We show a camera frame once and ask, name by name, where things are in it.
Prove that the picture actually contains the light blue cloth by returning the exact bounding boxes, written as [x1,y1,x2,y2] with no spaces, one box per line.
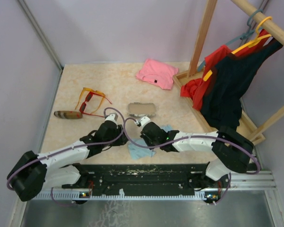
[128,142,156,160]
[160,124,173,132]

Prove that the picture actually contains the map print glasses case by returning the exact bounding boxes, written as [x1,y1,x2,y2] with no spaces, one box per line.
[127,102,157,117]

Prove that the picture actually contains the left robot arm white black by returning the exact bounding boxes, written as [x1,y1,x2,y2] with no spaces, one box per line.
[7,120,128,201]

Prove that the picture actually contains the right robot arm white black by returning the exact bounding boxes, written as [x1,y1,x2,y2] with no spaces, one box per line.
[141,121,254,187]

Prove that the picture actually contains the red sunglasses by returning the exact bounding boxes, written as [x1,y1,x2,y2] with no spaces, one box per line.
[81,93,113,118]

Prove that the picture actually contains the orange sunglasses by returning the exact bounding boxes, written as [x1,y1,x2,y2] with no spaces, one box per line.
[75,87,106,115]

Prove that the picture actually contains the brown striped glasses case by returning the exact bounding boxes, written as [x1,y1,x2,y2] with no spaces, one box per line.
[53,111,83,120]

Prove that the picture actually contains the red shirt hanging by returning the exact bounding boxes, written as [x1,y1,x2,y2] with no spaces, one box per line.
[180,29,268,111]

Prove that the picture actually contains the folded pink shirt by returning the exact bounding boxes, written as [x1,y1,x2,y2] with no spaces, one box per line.
[135,59,178,90]

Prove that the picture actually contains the dark navy shirt hanging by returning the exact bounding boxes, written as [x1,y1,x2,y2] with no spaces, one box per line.
[200,38,283,130]

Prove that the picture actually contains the teal hanger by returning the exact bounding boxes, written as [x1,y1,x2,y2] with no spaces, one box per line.
[196,9,263,72]

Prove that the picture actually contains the yellow hanger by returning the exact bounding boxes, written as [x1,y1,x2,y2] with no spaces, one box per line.
[202,22,271,82]

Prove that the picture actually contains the wooden clothes rack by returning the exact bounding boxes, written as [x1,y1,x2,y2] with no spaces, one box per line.
[172,0,284,145]

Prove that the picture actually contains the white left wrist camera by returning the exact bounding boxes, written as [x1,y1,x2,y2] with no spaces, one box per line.
[105,113,118,123]

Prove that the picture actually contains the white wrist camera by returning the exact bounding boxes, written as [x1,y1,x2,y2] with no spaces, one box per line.
[105,113,118,123]
[135,116,151,128]

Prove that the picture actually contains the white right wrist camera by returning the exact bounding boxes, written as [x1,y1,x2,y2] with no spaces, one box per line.
[135,116,151,128]

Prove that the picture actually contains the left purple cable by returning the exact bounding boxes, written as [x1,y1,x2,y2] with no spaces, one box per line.
[6,107,128,208]

